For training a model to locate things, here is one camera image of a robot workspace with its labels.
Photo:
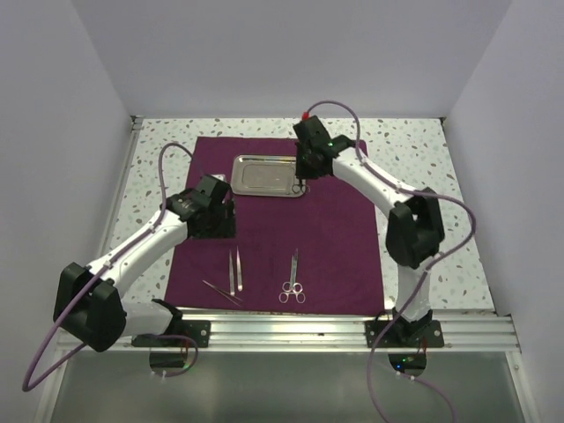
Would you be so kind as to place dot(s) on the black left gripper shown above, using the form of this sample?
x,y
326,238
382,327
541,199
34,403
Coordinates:
x,y
226,226

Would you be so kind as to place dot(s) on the small steel hemostat clamp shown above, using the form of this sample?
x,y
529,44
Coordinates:
x,y
299,187

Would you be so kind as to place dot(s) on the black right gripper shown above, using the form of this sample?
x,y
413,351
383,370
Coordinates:
x,y
300,172

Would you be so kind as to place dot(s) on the aluminium rail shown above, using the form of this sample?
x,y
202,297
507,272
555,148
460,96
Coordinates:
x,y
450,331
121,182

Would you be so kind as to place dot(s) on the steel needle holder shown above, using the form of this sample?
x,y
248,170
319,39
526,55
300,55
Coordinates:
x,y
300,296

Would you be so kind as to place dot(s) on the stainless steel instrument tray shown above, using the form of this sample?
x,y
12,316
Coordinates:
x,y
263,175

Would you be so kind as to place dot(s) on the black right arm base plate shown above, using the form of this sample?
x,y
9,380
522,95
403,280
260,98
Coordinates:
x,y
423,333

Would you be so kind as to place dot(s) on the aluminium front rail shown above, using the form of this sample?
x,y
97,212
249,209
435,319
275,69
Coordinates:
x,y
450,331

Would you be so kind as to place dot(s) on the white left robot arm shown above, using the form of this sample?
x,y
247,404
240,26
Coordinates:
x,y
89,301

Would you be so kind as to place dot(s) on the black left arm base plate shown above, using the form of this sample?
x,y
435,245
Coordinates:
x,y
185,332

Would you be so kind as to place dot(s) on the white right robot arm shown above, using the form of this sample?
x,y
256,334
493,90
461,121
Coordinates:
x,y
414,223

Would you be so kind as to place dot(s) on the steel surgical scissors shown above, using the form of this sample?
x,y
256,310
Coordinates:
x,y
288,288

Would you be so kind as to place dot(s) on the purple cloth wrap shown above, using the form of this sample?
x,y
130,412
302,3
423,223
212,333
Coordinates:
x,y
332,225

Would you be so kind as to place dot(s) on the thin pointed steel tweezers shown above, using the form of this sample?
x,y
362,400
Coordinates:
x,y
233,298

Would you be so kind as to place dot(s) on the aluminium left side rail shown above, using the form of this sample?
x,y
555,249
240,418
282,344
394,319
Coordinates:
x,y
121,182

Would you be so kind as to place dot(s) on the steel forceps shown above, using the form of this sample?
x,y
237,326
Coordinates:
x,y
239,271

